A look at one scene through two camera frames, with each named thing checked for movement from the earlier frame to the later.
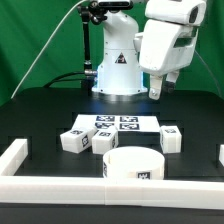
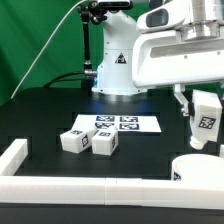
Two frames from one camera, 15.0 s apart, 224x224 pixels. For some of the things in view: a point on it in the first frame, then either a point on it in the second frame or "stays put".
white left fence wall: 12,158 stays put
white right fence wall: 221,154 stays put
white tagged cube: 170,139 → 206,112
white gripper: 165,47 → 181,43
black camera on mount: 111,5 stays put
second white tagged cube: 105,139 stays put
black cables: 82,72 stays put
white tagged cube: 78,140 stays put
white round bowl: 133,162 → 197,167
